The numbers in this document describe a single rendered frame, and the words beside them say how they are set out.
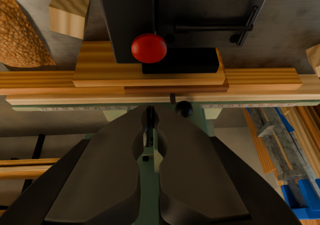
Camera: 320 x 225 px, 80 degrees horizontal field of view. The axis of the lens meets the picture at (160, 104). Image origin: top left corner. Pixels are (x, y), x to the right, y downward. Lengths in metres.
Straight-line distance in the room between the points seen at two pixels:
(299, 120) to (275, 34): 1.37
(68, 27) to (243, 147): 2.84
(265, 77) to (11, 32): 0.41
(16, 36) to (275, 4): 0.36
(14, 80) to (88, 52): 0.17
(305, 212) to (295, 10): 0.87
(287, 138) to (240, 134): 1.96
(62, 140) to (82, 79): 2.94
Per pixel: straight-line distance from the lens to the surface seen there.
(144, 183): 0.38
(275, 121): 1.14
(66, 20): 0.27
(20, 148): 3.49
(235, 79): 0.38
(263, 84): 0.40
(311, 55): 0.42
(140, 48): 0.16
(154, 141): 0.25
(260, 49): 0.38
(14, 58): 0.38
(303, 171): 1.09
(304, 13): 0.36
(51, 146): 3.25
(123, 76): 0.27
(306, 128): 1.70
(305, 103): 0.48
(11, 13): 0.34
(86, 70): 0.29
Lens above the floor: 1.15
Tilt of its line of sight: 31 degrees down
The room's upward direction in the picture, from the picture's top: 178 degrees clockwise
